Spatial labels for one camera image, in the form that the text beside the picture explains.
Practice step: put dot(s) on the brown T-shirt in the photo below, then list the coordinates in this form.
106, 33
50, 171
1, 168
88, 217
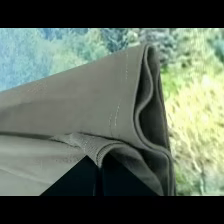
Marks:
83, 110

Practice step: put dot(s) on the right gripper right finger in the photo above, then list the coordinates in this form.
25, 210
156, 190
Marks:
125, 181

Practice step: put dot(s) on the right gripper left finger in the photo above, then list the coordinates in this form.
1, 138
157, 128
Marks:
78, 181

